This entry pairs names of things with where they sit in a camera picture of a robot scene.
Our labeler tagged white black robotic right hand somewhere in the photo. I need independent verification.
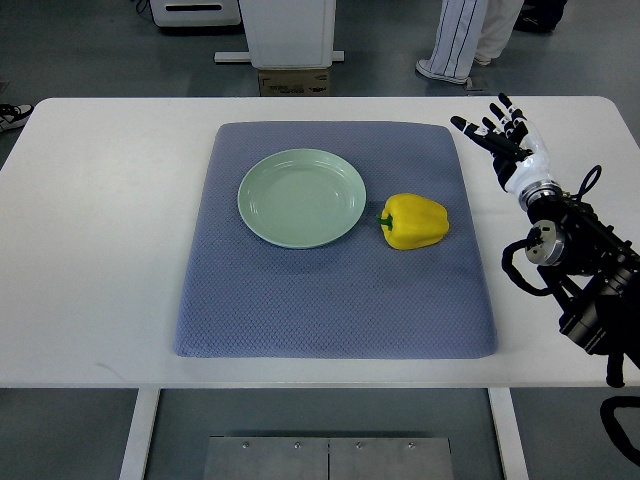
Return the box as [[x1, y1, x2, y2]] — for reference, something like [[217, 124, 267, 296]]
[[450, 93, 552, 196]]

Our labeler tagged yellow bell pepper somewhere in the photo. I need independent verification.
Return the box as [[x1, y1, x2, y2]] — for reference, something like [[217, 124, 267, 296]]
[[377, 193, 450, 251]]

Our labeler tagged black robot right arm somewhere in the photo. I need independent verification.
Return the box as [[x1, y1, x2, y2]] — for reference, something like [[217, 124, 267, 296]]
[[501, 165, 639, 388]]

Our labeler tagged light green plate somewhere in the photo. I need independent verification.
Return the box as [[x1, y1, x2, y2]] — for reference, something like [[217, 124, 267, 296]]
[[237, 149, 367, 249]]

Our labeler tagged person in striped trousers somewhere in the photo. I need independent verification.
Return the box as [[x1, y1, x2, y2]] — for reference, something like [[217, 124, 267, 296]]
[[415, 0, 523, 85]]

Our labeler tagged blue quilted mat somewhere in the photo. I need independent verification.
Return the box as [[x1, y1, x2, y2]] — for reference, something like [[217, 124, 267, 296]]
[[174, 121, 498, 359]]

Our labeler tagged cardboard box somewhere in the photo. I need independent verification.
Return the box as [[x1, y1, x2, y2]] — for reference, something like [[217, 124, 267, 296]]
[[258, 69, 331, 98]]

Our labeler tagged white table leg right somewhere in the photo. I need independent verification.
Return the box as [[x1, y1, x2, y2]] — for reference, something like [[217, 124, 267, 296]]
[[488, 387, 529, 480]]

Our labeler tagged white table leg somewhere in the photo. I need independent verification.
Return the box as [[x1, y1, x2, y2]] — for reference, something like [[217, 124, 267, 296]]
[[119, 388, 160, 480], [488, 387, 529, 480]]

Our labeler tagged white appliance with slot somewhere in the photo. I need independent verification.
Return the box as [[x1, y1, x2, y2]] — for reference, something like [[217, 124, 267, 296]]
[[149, 0, 242, 28]]

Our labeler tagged white table leg left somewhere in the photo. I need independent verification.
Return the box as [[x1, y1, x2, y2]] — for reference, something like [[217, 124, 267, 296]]
[[119, 388, 160, 480]]

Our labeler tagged black white sneaker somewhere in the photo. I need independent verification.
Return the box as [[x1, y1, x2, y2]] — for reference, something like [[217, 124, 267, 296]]
[[0, 103, 34, 132]]

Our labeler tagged white pedestal machine base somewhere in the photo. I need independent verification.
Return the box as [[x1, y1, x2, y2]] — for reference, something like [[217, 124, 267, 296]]
[[214, 0, 345, 70]]

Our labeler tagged grey metal base plate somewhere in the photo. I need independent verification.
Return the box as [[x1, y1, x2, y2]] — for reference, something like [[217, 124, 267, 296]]
[[204, 437, 454, 480]]

